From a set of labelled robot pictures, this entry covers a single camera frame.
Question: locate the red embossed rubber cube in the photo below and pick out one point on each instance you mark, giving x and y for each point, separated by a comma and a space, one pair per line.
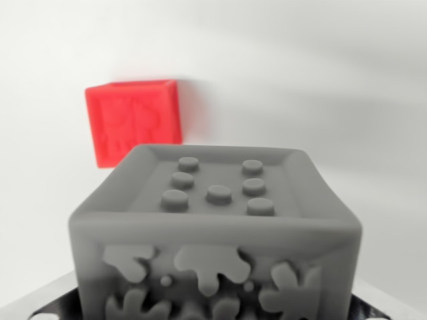
130, 116

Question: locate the black-padded silver gripper right finger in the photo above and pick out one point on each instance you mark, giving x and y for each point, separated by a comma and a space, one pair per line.
365, 306

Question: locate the grey embossed rubber cube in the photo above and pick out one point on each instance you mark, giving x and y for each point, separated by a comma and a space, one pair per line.
217, 226

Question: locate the black-padded silver gripper left finger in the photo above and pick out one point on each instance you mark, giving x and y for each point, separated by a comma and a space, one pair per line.
56, 303

